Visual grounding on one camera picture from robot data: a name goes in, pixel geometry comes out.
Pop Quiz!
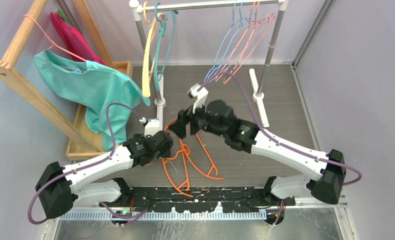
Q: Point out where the pink hanger holding shirt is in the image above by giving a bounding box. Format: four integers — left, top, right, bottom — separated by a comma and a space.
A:
23, 14, 87, 62

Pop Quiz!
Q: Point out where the white metal clothes rack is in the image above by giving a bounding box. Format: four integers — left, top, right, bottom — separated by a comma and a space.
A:
128, 0, 288, 128

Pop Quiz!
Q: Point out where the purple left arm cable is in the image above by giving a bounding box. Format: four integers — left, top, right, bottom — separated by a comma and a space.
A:
27, 102, 146, 225

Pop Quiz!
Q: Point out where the beige plastic hanger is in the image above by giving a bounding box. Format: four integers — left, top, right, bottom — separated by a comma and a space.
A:
141, 1, 166, 98

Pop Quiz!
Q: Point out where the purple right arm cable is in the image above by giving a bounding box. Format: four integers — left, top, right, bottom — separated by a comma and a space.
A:
199, 72, 363, 187

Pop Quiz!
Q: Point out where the wooden clothes rack frame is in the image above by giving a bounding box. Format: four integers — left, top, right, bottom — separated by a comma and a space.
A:
0, 0, 99, 153

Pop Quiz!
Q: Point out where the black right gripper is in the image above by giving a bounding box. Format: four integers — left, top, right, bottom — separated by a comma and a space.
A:
169, 96, 228, 139

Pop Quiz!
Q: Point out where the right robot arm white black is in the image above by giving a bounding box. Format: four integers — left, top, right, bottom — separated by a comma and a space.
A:
168, 99, 346, 206

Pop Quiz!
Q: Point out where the white slotted cable duct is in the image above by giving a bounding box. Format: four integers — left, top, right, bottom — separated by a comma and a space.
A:
60, 209, 267, 221

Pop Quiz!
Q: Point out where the pink wire hanger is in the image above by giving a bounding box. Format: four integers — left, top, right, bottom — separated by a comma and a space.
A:
219, 0, 276, 74
214, 0, 275, 74

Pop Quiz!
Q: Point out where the teal plastic hanger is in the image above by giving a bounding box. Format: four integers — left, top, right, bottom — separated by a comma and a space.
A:
152, 2, 179, 92

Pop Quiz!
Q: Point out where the teal t-shirt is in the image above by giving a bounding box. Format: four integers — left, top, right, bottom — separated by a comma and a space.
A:
34, 50, 151, 152

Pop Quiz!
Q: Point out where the red garment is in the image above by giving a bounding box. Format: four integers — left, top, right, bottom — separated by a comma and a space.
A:
49, 12, 106, 66

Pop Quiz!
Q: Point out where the wooden tray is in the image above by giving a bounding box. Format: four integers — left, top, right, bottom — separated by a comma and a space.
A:
64, 60, 134, 162

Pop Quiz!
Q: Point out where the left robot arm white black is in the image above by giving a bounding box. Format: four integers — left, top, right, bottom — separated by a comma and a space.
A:
35, 131, 174, 219

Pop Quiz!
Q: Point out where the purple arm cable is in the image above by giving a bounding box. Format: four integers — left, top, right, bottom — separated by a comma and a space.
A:
27, 102, 146, 225
199, 72, 363, 187

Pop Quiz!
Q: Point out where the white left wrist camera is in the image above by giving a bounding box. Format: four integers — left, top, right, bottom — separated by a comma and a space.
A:
139, 117, 162, 137

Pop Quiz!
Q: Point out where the blue wire hanger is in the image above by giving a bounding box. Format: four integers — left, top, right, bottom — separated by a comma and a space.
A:
209, 0, 251, 83
203, 0, 243, 84

